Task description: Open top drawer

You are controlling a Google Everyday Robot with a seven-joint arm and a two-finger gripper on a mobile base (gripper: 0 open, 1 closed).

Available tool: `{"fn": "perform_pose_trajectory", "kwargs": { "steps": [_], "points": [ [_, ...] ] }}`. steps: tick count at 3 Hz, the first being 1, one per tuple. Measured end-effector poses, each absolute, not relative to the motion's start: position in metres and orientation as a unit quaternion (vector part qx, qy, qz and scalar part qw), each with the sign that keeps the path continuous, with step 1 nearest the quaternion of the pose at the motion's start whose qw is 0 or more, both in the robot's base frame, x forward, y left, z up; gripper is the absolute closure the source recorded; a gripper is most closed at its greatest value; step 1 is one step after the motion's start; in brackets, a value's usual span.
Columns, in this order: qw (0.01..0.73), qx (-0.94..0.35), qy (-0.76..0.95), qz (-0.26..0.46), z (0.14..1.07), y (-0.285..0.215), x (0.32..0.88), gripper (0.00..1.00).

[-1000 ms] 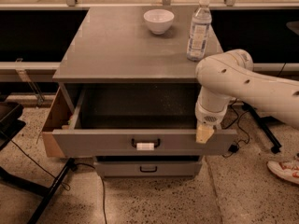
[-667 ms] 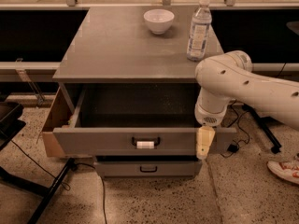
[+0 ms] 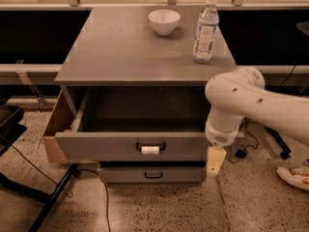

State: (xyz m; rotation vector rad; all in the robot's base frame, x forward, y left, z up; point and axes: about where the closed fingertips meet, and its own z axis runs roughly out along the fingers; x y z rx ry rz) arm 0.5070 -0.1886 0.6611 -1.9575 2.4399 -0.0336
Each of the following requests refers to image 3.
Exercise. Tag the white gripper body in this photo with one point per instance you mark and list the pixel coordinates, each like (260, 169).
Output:
(220, 136)

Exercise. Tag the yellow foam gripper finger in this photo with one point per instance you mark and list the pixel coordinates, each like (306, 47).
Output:
(215, 157)

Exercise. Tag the grey top drawer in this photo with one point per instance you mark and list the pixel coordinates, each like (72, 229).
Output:
(137, 124)

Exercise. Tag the grey drawer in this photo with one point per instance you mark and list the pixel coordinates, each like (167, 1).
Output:
(137, 124)
(141, 175)

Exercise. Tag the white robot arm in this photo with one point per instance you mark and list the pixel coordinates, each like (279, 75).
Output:
(241, 94)

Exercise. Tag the grey bottom drawer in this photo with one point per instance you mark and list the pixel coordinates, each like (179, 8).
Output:
(141, 175)

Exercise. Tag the grey drawer cabinet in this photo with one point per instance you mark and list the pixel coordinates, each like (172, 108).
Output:
(118, 47)

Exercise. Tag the black stand leg right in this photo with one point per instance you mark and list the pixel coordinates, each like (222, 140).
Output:
(285, 154)

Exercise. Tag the white red sneaker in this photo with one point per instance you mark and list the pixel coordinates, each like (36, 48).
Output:
(295, 176)

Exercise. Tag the clear plastic water bottle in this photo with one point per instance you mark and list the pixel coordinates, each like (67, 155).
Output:
(205, 32)

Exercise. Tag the white bowl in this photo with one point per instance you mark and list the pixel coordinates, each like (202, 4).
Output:
(164, 22)

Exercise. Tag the brown cardboard box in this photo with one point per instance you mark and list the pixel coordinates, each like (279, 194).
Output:
(60, 121)

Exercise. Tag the black chair base left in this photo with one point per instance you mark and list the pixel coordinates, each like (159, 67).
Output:
(25, 178)

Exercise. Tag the black power adapter with cable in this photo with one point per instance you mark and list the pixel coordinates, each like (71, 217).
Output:
(243, 150)

